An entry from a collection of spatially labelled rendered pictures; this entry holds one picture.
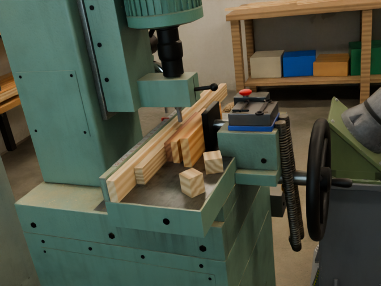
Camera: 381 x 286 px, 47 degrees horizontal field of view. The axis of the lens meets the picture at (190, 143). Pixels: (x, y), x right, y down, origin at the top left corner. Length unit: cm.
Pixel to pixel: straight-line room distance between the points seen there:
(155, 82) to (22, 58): 33
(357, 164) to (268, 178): 64
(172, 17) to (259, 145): 33
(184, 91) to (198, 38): 351
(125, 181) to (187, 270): 28
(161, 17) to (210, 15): 350
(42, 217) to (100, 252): 18
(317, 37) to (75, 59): 345
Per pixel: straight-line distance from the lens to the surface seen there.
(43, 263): 130
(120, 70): 105
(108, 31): 104
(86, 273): 122
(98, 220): 109
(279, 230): 231
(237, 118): 97
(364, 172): 158
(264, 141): 96
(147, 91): 108
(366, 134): 158
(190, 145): 96
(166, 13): 96
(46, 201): 119
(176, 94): 104
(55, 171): 125
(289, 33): 434
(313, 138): 97
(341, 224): 169
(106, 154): 115
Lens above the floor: 133
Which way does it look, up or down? 23 degrees down
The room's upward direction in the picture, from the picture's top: 8 degrees counter-clockwise
